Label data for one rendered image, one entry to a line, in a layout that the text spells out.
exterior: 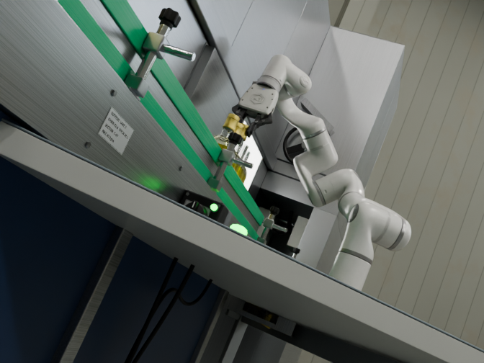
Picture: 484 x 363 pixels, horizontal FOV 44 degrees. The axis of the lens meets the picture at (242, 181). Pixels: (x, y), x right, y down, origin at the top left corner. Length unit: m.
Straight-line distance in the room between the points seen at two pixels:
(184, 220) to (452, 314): 6.34
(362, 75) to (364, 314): 2.23
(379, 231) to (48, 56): 1.16
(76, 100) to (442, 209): 6.26
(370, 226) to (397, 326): 0.86
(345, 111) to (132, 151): 2.05
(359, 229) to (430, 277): 5.13
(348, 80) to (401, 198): 3.74
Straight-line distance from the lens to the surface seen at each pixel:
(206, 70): 1.72
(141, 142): 0.89
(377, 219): 1.64
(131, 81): 0.83
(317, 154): 1.95
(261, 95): 1.82
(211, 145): 1.20
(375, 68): 2.94
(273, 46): 2.30
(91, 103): 0.75
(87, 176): 0.66
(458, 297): 6.97
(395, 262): 6.49
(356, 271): 1.61
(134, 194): 0.67
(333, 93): 2.89
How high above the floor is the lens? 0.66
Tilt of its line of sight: 12 degrees up
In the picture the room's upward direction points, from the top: 24 degrees clockwise
